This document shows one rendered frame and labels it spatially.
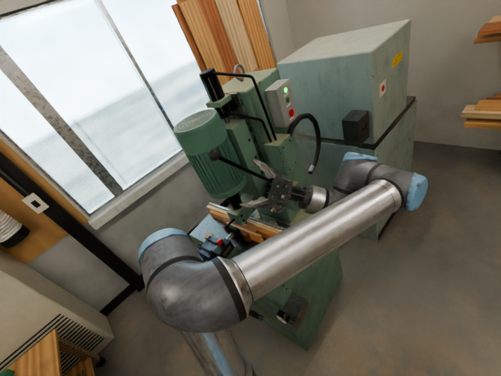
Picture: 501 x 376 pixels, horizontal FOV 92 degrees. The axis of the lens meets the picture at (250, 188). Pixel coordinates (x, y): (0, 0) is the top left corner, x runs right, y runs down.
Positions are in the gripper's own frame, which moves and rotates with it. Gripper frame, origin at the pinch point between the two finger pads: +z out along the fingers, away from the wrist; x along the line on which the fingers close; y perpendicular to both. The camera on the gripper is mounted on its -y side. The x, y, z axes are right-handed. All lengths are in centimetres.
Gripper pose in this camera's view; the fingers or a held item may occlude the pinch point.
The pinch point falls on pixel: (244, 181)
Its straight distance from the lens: 77.9
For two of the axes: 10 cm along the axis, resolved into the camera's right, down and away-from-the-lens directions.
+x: -2.7, 9.6, -0.6
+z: -9.6, -2.7, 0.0
